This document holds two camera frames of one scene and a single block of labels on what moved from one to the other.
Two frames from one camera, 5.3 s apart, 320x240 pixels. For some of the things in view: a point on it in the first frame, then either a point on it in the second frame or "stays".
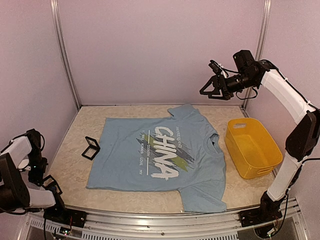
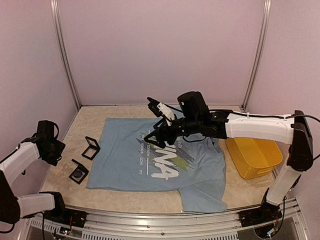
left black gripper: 38,176 to 60,146
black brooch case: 50,184 to 79,173
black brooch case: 92,150 stays
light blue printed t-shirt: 180,152 stays
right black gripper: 217,80 to 163,128
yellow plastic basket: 251,147 stays
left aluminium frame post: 61,43 stays
